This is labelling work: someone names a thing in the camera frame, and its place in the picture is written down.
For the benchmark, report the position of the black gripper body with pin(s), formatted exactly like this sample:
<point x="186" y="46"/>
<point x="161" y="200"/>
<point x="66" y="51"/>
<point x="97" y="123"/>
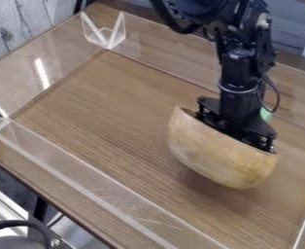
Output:
<point x="235" y="116"/>

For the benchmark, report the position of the green rectangular block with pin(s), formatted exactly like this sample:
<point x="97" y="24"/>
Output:
<point x="266" y="115"/>

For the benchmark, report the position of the clear acrylic enclosure wall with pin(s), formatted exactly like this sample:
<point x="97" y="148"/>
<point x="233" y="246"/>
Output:
<point x="84" y="126"/>

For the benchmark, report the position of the clear acrylic corner bracket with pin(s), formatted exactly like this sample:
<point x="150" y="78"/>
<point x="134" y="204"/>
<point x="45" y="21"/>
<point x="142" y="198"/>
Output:
<point x="104" y="37"/>

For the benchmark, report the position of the black metal bracket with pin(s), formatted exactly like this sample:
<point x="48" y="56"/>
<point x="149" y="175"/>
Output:
<point x="56" y="241"/>

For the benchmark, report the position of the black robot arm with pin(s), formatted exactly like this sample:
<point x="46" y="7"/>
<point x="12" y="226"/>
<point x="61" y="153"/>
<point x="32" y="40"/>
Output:
<point x="238" y="26"/>

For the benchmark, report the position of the brown wooden bowl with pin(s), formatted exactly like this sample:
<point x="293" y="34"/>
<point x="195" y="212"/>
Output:
<point x="214" y="155"/>

